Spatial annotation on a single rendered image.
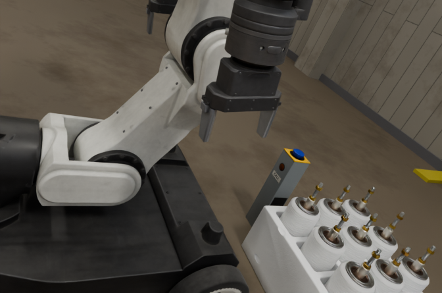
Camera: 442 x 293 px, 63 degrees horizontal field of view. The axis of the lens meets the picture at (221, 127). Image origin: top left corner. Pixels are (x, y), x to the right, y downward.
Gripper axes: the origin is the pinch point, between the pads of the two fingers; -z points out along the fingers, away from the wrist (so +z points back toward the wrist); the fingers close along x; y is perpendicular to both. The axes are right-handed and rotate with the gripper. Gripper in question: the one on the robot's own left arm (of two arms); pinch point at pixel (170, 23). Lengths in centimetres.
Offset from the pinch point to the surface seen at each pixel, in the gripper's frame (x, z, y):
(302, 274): 29, -48, -49
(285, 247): 28, -48, -40
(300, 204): 36, -40, -32
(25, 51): -43, -51, 97
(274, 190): 37, -48, -18
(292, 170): 40, -39, -19
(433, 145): 241, -101, 55
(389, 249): 59, -46, -49
